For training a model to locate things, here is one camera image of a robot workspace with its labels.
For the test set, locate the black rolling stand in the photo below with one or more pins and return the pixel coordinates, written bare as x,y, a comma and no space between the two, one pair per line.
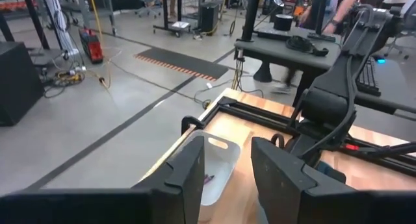
165,9

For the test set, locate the red toolbox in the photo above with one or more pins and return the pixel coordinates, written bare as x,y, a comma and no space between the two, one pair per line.
92,47

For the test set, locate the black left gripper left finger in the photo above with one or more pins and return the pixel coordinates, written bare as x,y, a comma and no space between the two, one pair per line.
188,181

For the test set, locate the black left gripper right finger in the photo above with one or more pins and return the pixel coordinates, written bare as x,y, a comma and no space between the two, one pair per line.
279,191

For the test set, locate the flat black device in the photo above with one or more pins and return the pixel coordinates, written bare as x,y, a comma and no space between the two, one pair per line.
271,35

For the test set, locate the person's wristwatch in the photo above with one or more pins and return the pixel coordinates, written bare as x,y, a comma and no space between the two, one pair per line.
334,22

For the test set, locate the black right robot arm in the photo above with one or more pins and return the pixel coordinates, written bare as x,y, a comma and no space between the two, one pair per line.
328,104

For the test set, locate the black aluminium table frame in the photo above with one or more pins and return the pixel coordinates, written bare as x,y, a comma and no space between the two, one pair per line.
253,112

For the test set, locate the grey desk with pole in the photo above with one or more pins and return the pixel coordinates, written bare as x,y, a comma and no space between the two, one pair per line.
279,55

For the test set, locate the black desk pedestal foot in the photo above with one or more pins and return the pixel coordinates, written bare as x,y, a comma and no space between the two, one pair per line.
262,74

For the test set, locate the white plastic bin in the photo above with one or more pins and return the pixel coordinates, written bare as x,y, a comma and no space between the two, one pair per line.
224,172

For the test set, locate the person's leg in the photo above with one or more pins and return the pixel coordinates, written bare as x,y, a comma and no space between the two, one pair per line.
286,78

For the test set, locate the grey desk with keyboard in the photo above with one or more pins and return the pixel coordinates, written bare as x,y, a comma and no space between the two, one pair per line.
396,84

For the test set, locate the person's forearm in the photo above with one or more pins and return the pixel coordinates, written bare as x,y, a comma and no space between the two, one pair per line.
346,4

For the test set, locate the black table clamp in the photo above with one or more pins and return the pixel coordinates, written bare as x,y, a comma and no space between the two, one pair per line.
187,121

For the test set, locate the office chair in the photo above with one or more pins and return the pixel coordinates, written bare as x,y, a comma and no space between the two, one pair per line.
148,0

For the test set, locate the black pole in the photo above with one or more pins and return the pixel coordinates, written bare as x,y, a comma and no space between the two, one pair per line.
252,16
320,6

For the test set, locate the black cabinet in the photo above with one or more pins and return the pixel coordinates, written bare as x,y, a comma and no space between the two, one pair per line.
19,84

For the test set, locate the black round container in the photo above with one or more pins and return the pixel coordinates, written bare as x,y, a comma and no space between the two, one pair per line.
283,22

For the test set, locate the person's hand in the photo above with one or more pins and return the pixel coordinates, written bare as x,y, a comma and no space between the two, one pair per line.
330,28

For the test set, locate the backlit black keyboard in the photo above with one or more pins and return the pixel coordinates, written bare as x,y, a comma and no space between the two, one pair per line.
369,78

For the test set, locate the hazard-striped floor mat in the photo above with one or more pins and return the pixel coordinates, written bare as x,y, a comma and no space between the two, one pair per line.
185,61

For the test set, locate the purple crayon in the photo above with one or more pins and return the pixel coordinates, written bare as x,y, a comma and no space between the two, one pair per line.
209,178

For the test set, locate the red connector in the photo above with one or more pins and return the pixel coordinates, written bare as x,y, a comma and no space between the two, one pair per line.
351,147

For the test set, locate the black headphones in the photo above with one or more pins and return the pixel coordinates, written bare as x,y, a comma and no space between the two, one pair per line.
302,43

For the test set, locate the black computer tower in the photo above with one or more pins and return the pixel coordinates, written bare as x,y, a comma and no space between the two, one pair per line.
209,17

